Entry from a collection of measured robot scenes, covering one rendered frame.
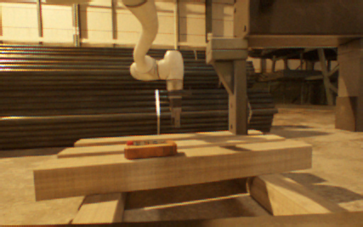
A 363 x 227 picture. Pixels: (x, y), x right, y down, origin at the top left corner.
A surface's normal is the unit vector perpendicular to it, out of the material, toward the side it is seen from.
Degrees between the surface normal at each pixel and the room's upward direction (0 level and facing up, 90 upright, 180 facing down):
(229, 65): 90
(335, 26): 90
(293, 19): 90
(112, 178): 90
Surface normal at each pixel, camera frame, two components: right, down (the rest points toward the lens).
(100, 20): 0.19, 0.07
